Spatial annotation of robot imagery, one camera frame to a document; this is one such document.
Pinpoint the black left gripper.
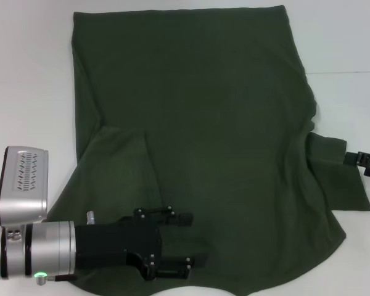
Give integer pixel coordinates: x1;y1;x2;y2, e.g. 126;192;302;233
75;205;209;281

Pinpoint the dark green t-shirt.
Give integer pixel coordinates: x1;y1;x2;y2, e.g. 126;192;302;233
46;4;370;296

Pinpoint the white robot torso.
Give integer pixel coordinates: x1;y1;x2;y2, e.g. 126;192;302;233
150;285;235;296

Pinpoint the left gripper cable with plugs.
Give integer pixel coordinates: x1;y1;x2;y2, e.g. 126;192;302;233
33;211;96;286

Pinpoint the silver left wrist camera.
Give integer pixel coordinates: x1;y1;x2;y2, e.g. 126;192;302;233
0;146;49;225

